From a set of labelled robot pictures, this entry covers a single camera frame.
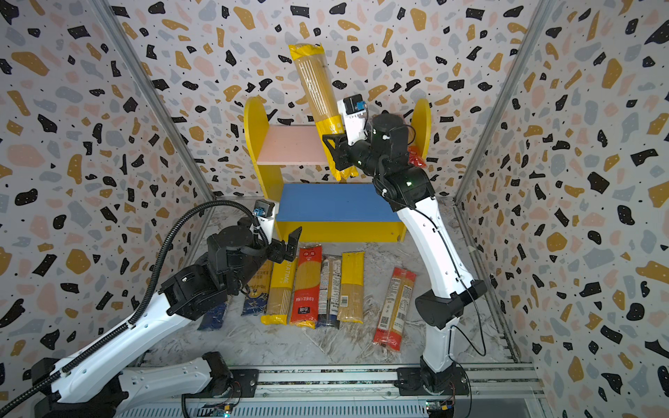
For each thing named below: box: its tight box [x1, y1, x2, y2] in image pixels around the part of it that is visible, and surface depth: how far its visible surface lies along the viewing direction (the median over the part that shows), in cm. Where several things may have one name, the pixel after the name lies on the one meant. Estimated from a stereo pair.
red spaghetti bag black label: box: [290, 243, 324, 330], surface depth 89 cm
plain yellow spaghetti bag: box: [337, 251, 365, 324], surface depth 94 cm
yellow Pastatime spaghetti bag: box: [261, 256, 298, 326], surface depth 89 cm
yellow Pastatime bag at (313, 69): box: [288, 42, 359, 182], surface depth 56 cm
